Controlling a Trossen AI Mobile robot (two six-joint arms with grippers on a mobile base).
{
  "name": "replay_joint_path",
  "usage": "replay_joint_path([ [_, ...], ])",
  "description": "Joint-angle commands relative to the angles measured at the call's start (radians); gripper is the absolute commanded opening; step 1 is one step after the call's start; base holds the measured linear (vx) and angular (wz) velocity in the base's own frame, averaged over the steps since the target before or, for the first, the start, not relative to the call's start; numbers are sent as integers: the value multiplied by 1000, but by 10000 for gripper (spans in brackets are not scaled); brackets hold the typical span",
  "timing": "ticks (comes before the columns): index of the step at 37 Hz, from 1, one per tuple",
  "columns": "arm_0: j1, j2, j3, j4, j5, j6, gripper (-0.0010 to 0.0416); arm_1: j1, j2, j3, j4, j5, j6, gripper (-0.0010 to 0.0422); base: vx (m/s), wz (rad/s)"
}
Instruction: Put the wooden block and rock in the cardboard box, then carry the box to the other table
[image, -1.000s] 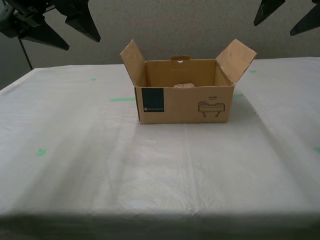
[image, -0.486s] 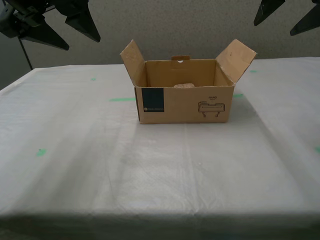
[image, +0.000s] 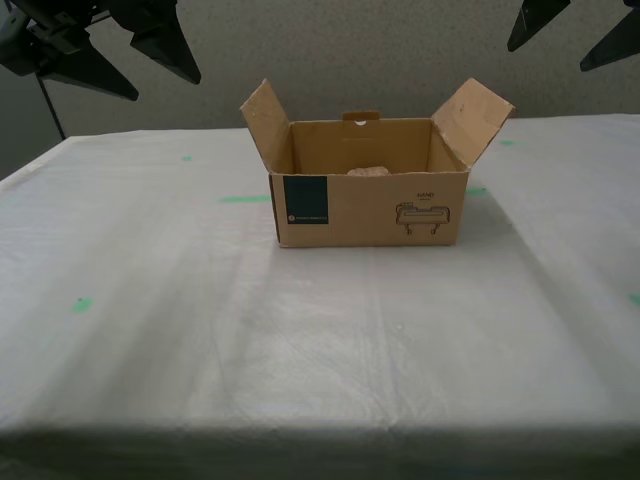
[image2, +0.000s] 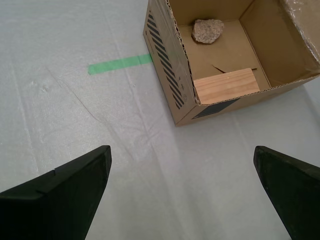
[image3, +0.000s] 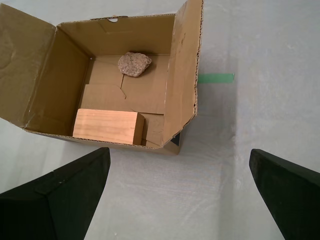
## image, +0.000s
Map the white plastic table cover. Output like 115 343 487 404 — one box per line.
0 113 640 454

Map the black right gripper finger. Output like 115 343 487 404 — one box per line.
506 0 572 53
579 9 640 73

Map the long green tape marker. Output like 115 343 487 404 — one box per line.
217 194 274 206

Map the grey office partition panel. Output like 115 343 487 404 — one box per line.
37 0 640 140

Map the brown cardboard box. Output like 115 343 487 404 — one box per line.
238 77 517 250

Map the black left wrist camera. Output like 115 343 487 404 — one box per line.
0 17 47 79

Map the speckled pinkish granite rock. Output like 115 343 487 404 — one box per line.
346 164 393 178

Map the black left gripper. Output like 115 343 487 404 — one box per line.
9 0 203 103

